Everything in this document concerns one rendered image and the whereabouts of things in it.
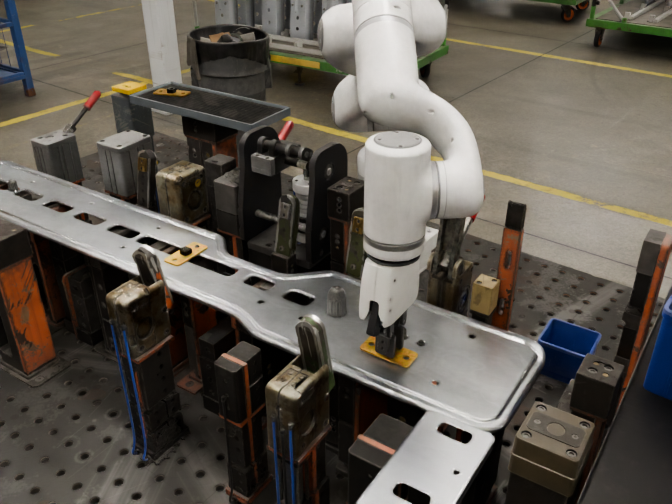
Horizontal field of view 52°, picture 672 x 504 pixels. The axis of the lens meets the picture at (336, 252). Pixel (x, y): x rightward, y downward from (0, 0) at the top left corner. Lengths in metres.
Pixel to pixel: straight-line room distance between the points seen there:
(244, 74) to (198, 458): 3.11
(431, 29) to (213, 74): 3.04
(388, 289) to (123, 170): 0.81
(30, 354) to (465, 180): 1.02
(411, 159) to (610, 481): 0.44
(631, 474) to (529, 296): 0.93
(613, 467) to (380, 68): 0.59
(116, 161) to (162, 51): 3.69
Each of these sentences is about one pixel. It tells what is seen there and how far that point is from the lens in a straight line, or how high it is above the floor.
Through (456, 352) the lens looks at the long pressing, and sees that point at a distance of 1.07.
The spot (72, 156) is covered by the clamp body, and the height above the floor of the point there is 1.01.
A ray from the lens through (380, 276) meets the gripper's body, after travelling 0.93.
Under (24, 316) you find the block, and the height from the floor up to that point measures 0.85.
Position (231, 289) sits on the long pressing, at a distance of 1.21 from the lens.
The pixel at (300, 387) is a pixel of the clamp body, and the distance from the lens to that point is 0.93.
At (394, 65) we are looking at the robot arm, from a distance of 0.98.
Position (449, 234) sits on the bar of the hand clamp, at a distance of 1.15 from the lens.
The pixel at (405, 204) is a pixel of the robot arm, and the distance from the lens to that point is 0.88.
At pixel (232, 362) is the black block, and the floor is 0.99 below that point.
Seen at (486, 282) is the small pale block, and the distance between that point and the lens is 1.12.
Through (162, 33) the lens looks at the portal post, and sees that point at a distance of 5.22.
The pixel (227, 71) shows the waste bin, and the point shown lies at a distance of 4.16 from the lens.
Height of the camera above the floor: 1.66
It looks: 30 degrees down
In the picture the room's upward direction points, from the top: straight up
